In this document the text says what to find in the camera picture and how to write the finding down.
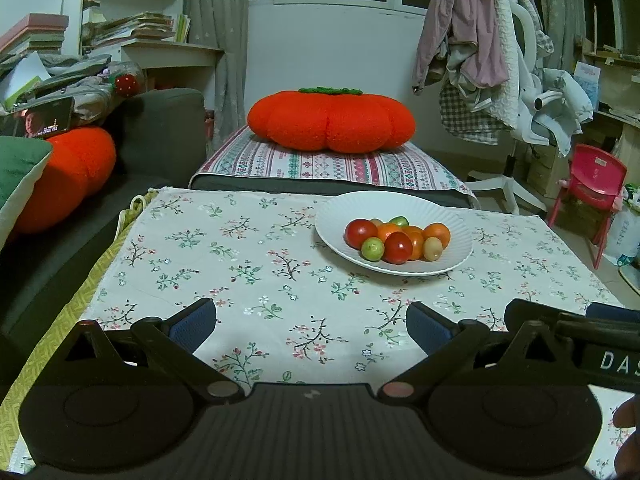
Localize orange persimmon plush cushion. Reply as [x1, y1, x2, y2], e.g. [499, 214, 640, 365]
[247, 87, 416, 153]

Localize pink plastic chair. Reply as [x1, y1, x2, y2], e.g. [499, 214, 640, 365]
[547, 143, 629, 270]

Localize white office chair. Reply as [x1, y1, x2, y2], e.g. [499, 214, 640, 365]
[464, 0, 552, 214]

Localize patterned striped cushion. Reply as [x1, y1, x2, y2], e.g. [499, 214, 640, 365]
[202, 127, 474, 196]

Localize floral tablecloth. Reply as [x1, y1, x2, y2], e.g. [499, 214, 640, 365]
[9, 187, 640, 477]

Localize white paper plate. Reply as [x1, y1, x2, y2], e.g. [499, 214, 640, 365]
[314, 190, 475, 277]

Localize grey patterned curtain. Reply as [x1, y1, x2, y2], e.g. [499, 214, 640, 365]
[187, 0, 251, 154]
[532, 0, 587, 69]

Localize large orange mandarin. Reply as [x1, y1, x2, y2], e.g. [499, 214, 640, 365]
[422, 222, 452, 250]

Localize green and cream pillow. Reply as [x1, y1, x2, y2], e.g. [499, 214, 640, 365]
[0, 135, 54, 252]

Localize wooden drawer cabinet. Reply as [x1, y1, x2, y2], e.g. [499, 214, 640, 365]
[525, 130, 571, 200]

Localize grey green cloth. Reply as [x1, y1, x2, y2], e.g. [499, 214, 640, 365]
[444, 42, 482, 87]

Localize round beige disc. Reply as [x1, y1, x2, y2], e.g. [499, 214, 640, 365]
[619, 264, 640, 297]

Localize white fleece garment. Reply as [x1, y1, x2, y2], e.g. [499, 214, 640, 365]
[492, 0, 556, 132]

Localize pale grey jacket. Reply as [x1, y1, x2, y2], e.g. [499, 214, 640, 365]
[529, 67, 597, 159]

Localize person's right hand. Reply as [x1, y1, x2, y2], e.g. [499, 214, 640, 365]
[612, 397, 640, 477]

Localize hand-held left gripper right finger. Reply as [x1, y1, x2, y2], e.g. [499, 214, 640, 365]
[380, 301, 572, 401]

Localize strawberry plush toy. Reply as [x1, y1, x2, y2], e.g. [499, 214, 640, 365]
[113, 73, 142, 97]

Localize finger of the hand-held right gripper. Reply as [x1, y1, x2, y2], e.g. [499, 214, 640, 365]
[584, 303, 629, 322]
[503, 298, 592, 342]

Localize white wall shelf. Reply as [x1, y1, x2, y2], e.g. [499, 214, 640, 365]
[119, 39, 225, 69]

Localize white plastic bag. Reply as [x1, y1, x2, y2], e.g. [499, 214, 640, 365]
[602, 204, 640, 268]

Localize mauve garment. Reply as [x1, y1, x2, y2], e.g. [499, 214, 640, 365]
[412, 0, 512, 94]

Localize checkered cloth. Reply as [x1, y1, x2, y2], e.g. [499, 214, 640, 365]
[438, 82, 517, 146]

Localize grey bag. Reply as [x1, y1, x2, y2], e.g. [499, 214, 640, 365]
[29, 59, 147, 127]

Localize pile of books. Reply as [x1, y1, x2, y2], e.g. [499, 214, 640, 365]
[81, 9, 193, 47]

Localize smartphone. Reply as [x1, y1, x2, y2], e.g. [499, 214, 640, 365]
[2, 97, 76, 140]

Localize yellow green woven mat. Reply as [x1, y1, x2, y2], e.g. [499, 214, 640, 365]
[0, 194, 152, 477]

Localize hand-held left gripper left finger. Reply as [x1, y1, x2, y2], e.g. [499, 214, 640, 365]
[54, 298, 246, 401]

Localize red tomato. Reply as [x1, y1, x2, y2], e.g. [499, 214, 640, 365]
[343, 218, 380, 251]
[382, 231, 414, 265]

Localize stack of pink books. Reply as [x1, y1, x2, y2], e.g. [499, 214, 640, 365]
[0, 13, 70, 62]

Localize wooden desk shelf unit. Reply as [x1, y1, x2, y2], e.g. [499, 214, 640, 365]
[579, 5, 640, 127]

